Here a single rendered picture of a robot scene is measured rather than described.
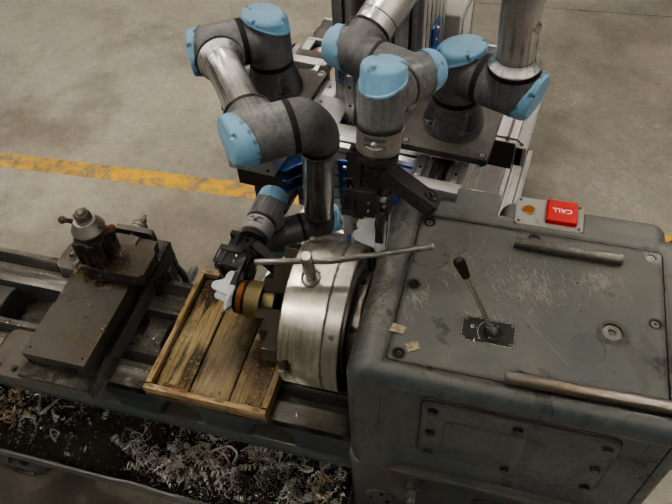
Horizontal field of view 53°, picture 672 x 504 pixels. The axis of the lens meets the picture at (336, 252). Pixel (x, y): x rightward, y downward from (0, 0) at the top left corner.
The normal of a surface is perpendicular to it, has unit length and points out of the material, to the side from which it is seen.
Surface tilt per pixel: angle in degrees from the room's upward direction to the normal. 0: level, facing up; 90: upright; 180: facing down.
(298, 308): 34
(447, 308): 0
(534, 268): 0
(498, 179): 0
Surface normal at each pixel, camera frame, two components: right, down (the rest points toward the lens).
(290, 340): -0.25, 0.29
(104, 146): -0.04, -0.65
